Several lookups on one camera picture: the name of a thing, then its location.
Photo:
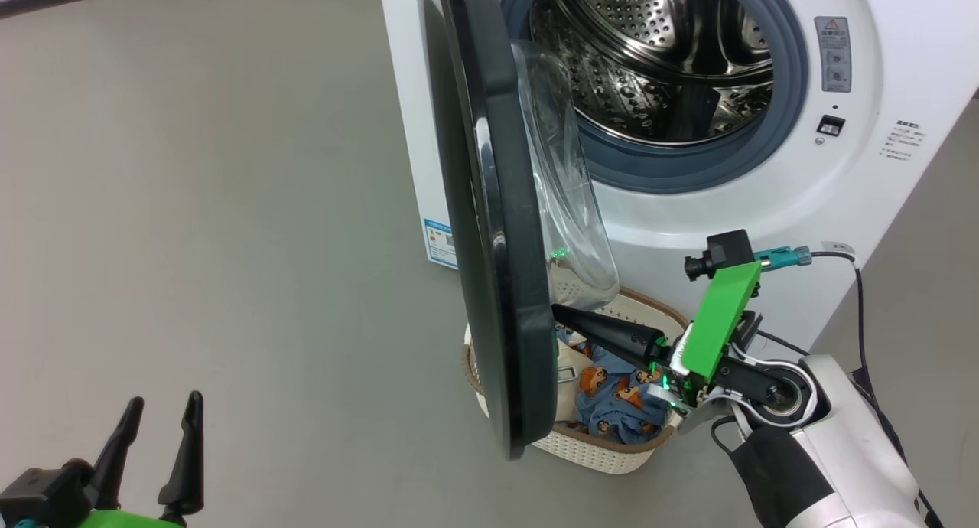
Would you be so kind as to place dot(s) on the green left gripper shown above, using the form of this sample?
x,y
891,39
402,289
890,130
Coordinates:
x,y
126,520

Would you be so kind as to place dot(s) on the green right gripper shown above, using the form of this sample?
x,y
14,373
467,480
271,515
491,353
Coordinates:
x,y
719,321

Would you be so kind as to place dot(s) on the cream plain garment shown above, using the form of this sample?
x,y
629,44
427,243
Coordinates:
x,y
570,396

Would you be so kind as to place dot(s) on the blue bear-print garment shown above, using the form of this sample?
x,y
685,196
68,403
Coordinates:
x,y
619,415

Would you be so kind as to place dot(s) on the black round washer door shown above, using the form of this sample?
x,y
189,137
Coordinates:
x,y
505,283

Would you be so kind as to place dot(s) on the cream perforated laundry basket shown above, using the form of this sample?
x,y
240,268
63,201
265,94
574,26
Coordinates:
x,y
604,453

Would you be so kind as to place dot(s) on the white front-load washing machine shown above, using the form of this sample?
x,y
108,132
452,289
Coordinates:
x,y
765,206

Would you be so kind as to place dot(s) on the blue-grey rubber door gasket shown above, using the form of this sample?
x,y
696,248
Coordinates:
x,y
791,69

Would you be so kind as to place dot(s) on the blue white energy label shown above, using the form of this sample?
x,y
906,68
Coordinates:
x,y
440,243

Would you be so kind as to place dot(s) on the grey warning sticker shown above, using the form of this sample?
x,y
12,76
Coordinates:
x,y
833,53

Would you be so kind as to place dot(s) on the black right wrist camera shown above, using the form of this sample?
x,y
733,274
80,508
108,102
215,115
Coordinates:
x,y
726,251

